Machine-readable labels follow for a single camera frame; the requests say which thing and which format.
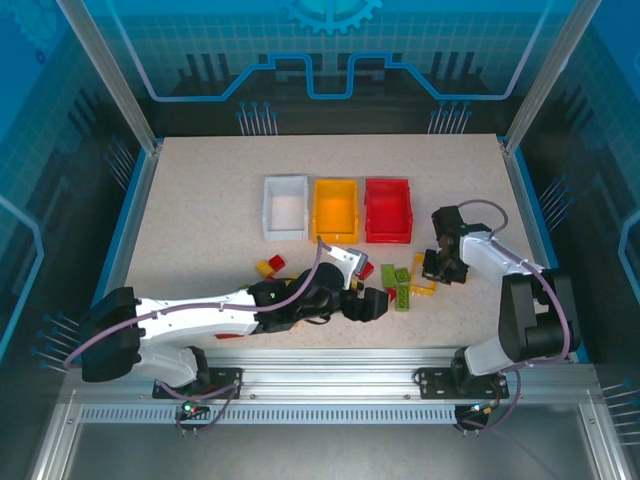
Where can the yellow lego window frame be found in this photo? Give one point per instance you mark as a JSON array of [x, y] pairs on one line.
[[422, 289]]

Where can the tiny yellow lego piece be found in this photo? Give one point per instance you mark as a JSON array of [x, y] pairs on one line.
[[357, 286]]

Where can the green lego brick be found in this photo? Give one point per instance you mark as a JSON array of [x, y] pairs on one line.
[[403, 298], [387, 276]]

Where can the small square green lego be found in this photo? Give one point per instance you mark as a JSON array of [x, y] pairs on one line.
[[401, 274]]

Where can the small red lego brick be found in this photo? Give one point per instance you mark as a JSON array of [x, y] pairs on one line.
[[276, 262]]

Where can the yellow rounded lego piece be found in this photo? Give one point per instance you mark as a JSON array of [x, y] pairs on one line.
[[265, 268]]

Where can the red lego piece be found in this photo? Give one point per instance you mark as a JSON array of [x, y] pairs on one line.
[[231, 336]]

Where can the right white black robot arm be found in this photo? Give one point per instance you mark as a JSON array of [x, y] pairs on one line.
[[482, 255]]

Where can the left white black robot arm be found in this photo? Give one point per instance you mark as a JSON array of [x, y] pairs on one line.
[[190, 310]]

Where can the red plastic bin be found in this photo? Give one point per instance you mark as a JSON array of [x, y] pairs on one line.
[[387, 212]]

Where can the yellow plastic bin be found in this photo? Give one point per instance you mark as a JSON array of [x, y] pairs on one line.
[[335, 212]]

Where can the white plastic bin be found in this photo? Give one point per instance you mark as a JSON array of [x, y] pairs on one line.
[[285, 210]]

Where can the small LED connector board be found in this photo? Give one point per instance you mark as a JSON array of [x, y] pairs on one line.
[[191, 410], [481, 409]]

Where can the grey metal base tray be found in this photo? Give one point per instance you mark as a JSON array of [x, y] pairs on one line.
[[320, 450]]

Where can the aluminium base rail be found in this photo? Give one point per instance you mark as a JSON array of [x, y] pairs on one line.
[[330, 370]]

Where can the aluminium side rail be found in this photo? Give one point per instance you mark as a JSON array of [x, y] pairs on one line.
[[525, 210], [131, 215]]

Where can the aluminium frame post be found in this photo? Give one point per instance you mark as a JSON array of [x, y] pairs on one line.
[[545, 75], [115, 85]]

